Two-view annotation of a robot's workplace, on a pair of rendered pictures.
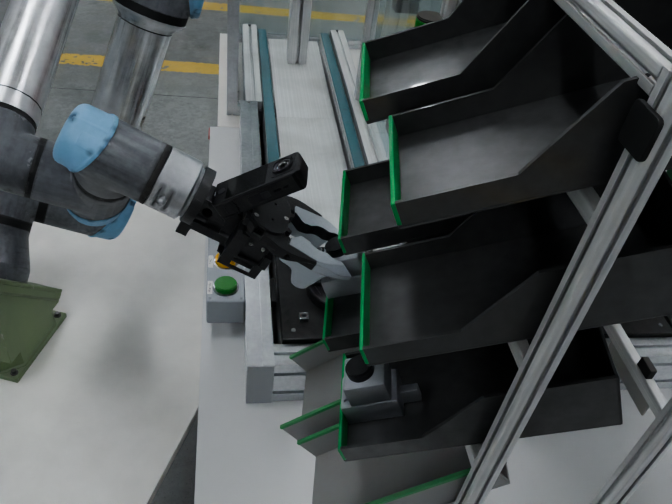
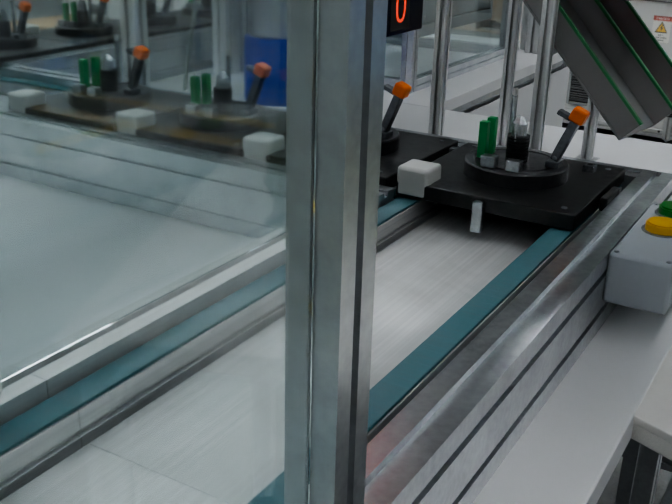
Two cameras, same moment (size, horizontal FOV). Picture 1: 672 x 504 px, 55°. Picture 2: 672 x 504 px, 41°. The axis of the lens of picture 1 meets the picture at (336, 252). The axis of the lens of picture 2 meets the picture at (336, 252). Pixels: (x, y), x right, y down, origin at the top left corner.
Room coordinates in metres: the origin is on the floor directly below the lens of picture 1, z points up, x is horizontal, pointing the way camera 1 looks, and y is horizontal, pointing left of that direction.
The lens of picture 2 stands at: (1.89, 0.61, 1.32)
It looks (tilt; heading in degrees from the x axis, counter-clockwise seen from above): 22 degrees down; 223
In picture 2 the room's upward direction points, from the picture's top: 2 degrees clockwise
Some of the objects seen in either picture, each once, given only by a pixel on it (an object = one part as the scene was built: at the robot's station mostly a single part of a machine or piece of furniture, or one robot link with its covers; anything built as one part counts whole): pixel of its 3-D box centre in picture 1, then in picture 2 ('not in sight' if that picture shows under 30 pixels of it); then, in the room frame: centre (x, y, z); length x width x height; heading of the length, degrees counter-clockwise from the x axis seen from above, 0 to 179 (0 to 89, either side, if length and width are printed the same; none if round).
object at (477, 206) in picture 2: not in sight; (477, 216); (0.98, 0.00, 0.95); 0.01 x 0.01 x 0.04; 13
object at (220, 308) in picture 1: (225, 272); (658, 253); (0.90, 0.20, 0.93); 0.21 x 0.07 x 0.06; 13
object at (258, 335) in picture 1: (255, 218); (555, 311); (1.10, 0.19, 0.91); 0.89 x 0.06 x 0.11; 13
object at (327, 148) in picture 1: (333, 214); (396, 284); (1.16, 0.02, 0.91); 0.84 x 0.28 x 0.10; 13
